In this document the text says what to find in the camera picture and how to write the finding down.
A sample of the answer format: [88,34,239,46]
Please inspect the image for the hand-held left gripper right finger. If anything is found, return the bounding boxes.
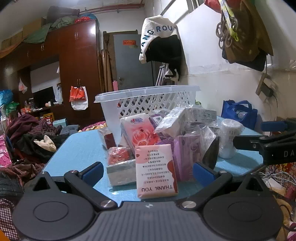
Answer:
[181,162,269,209]

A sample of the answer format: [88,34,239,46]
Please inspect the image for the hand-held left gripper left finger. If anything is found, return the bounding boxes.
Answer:
[31,161,118,211]

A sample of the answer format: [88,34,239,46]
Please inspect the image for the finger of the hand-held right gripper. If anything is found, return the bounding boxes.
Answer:
[261,118,296,132]
[233,136,264,151]

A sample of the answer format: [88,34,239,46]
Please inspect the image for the silver cardboard box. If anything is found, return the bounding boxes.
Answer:
[107,159,137,187]

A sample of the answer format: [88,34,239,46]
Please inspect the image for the white plastic lattice basket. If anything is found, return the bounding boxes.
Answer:
[94,85,200,137]

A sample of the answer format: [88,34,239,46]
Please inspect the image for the white cylinder container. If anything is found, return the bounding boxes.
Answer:
[218,119,244,159]

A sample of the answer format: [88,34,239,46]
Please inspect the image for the dark brown pouch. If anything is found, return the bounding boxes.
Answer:
[201,136,220,172]

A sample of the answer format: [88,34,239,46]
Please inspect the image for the purple box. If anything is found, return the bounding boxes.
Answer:
[173,134,203,182]

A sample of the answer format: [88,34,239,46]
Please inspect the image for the blue shopping bag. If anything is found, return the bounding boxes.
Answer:
[221,100,258,131]

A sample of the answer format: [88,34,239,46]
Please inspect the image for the red item in clear bag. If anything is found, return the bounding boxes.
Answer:
[107,147,130,165]

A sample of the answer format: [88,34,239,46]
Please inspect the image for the dark red small box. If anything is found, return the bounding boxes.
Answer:
[98,128,116,150]

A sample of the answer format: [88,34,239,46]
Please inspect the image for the pink white tissue packet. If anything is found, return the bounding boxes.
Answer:
[135,144,178,199]

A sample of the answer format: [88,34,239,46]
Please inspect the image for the clear bag with white label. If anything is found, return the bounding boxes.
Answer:
[192,107,218,128]

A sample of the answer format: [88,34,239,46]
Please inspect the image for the white box in clear wrap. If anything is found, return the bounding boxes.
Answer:
[154,108,194,138]

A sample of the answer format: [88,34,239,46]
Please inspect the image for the pink orange tissue pack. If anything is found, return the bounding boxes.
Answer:
[120,115,162,156]

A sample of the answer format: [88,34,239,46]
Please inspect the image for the purple packet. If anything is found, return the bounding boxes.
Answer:
[149,110,172,131]

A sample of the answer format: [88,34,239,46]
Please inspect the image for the pile of dark clothes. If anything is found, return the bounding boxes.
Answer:
[5,115,70,164]

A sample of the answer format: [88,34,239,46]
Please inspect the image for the red and white plastic bag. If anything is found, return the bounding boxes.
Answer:
[69,86,89,110]

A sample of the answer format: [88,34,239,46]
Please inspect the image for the black jacket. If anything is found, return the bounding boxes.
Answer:
[0,171,25,200]

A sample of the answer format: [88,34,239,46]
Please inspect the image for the brown hanging bag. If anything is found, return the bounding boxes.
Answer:
[221,0,274,72]

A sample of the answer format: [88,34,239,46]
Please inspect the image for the black monitor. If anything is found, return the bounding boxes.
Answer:
[32,86,55,108]

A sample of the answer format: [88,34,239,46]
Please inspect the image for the green plastic bag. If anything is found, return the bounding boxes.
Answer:
[6,102,20,116]

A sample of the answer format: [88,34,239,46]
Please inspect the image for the wooden boards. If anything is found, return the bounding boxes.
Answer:
[97,31,114,93]

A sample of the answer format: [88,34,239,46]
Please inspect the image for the small white red plastic bag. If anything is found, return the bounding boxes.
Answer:
[18,77,28,93]

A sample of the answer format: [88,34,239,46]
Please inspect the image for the grey door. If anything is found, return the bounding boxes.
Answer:
[113,30,156,92]

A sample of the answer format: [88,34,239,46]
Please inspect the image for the brown wooden wardrobe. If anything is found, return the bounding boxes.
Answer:
[0,20,105,130]

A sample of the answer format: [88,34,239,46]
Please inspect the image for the blue patterned bag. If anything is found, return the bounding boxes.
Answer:
[0,90,12,105]

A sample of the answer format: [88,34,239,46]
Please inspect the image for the red hanging bag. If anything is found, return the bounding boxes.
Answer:
[204,0,223,14]

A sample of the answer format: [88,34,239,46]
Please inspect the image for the green cloth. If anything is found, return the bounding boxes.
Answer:
[23,17,79,44]

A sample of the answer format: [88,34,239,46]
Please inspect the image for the cardboard boxes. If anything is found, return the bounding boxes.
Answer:
[0,16,47,51]

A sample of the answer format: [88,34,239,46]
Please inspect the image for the red ceiling pipe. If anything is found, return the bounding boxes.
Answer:
[79,3,144,15]

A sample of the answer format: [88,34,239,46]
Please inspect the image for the tangle of white cables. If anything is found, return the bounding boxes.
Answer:
[258,162,296,187]

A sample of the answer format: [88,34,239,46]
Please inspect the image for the wall power socket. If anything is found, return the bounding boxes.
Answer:
[255,74,278,103]

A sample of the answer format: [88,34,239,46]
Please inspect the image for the coiled grey rope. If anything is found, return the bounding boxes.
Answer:
[216,14,238,49]

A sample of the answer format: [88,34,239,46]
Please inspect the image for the yellow green strap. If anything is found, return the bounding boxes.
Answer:
[220,0,239,42]

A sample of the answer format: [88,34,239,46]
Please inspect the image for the metal folding frame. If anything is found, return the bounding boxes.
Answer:
[154,65,169,87]

